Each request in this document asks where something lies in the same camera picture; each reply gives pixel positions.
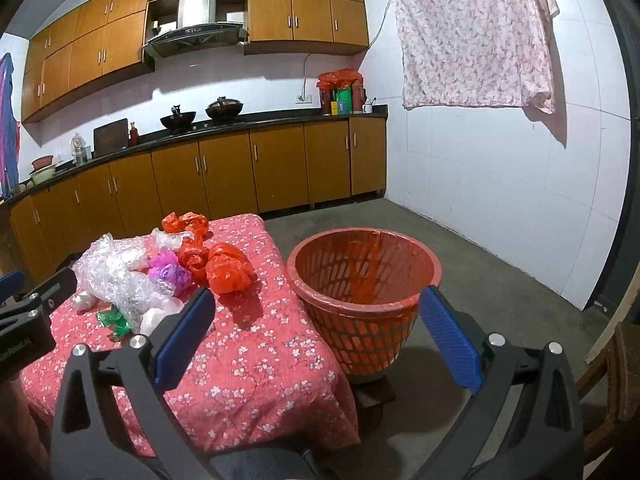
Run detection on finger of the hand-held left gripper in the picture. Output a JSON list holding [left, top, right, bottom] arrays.
[[0, 268, 26, 303], [0, 266, 78, 331]]

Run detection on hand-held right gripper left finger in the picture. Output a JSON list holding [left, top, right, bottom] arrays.
[[50, 287, 217, 480]]

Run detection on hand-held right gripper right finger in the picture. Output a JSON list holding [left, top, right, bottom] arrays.
[[419, 284, 586, 480]]

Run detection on clear plastic bag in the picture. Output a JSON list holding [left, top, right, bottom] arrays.
[[72, 232, 186, 333]]

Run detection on pink plastic bag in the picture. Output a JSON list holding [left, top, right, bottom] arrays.
[[147, 250, 193, 296]]

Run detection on red plastic basket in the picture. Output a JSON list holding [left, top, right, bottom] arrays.
[[286, 228, 443, 385]]

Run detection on person's left forearm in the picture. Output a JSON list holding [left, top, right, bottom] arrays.
[[0, 380, 51, 480]]

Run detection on green plastic bag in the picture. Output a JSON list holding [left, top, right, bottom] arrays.
[[96, 306, 132, 337]]

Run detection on large red plastic bag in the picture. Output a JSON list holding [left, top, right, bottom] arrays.
[[205, 244, 256, 295]]

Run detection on red floral tablecloth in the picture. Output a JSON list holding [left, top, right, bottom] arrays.
[[20, 212, 361, 458]]

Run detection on dark wooden stool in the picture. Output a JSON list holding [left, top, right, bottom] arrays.
[[355, 377, 396, 408]]

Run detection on translucent white plastic bag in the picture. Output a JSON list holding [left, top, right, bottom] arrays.
[[150, 228, 196, 253]]

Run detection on wooden plank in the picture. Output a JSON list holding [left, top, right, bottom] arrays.
[[585, 280, 633, 366]]

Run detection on hanging blue clothes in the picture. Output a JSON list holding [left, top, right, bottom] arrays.
[[0, 52, 21, 201]]

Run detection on dark cutting board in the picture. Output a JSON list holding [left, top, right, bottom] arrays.
[[93, 119, 131, 158]]

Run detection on wooden chair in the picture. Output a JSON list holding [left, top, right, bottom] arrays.
[[575, 320, 640, 461]]

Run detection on wooden base cabinets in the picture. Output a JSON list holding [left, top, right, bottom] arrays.
[[10, 116, 388, 286]]

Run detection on black wok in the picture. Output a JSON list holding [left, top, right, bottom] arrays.
[[160, 105, 197, 135]]

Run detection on black pot with lid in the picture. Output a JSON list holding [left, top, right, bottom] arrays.
[[205, 96, 244, 121]]

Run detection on black kitchen countertop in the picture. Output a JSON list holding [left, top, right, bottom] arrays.
[[0, 105, 388, 206]]

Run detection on red bag on boxes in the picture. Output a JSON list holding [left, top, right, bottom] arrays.
[[318, 68, 364, 90]]

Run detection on steel range hood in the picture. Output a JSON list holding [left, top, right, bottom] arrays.
[[141, 0, 249, 58]]

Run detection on hanging pink floral sheet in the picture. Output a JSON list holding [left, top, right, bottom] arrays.
[[386, 0, 561, 115]]

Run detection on white power cable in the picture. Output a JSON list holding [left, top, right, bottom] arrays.
[[301, 52, 321, 98]]

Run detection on wooden wall cabinets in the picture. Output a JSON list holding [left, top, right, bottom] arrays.
[[21, 0, 370, 123]]

